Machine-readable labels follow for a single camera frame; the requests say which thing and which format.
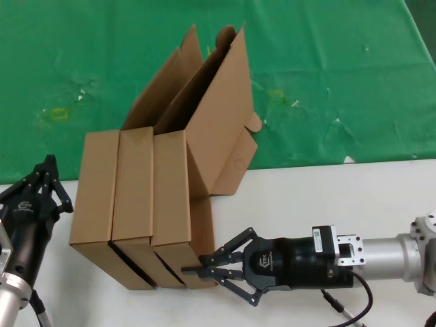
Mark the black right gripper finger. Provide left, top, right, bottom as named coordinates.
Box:
left=198, top=227, right=259, bottom=268
left=181, top=266, right=266, bottom=308

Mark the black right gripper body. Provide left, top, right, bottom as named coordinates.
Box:
left=241, top=235, right=356, bottom=293

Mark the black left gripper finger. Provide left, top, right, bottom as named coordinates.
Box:
left=0, top=154, right=52, bottom=205
left=43, top=154, right=75, bottom=215

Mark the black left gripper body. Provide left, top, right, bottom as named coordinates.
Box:
left=0, top=193, right=61, bottom=284

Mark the brown cardboard box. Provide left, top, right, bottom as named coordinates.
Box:
left=68, top=23, right=204, bottom=292
left=111, top=26, right=236, bottom=290
left=151, top=22, right=264, bottom=291

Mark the green table cloth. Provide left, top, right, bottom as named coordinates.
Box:
left=0, top=0, right=436, bottom=185

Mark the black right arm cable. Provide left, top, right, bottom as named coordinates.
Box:
left=320, top=271, right=375, bottom=327

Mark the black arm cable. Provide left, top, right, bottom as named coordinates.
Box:
left=29, top=288, right=52, bottom=327
left=320, top=271, right=375, bottom=327

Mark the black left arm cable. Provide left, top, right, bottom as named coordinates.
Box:
left=29, top=288, right=52, bottom=327

